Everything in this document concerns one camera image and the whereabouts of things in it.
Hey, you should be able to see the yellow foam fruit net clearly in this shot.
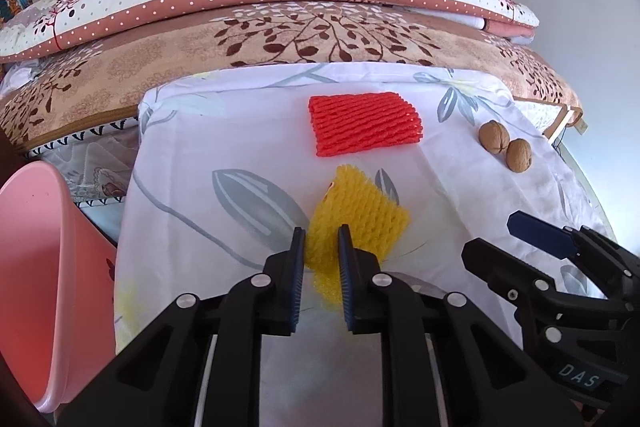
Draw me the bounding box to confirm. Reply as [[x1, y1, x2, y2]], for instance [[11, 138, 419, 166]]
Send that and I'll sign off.
[[305, 165, 410, 310]]

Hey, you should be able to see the red foam fruit net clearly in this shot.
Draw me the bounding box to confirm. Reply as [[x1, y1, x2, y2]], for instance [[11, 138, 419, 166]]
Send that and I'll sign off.
[[308, 92, 423, 157]]

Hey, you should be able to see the pink plastic trash bin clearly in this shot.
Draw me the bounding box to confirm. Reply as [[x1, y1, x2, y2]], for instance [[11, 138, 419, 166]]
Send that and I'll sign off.
[[1, 161, 116, 413]]

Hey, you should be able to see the walnut right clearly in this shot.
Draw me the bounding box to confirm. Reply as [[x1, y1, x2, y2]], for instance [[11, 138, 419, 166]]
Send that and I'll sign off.
[[506, 139, 533, 173]]

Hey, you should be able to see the walnut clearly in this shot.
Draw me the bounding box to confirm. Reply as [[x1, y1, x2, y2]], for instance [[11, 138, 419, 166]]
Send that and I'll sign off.
[[478, 120, 511, 155], [506, 139, 533, 173]]

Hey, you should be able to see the walnut left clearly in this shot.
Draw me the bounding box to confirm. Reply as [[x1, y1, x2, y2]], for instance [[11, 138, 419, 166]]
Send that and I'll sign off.
[[478, 120, 511, 155]]

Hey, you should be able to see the white floral table cloth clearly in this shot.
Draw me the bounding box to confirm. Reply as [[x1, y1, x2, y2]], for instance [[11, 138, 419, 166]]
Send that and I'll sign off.
[[113, 62, 609, 427]]

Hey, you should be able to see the quilted white mattress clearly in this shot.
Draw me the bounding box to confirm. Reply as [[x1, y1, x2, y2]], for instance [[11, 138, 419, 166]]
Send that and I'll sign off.
[[24, 117, 139, 207]]

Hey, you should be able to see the brown floral bed sheet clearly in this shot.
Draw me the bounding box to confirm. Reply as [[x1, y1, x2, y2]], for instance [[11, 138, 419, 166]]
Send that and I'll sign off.
[[1, 2, 582, 150]]

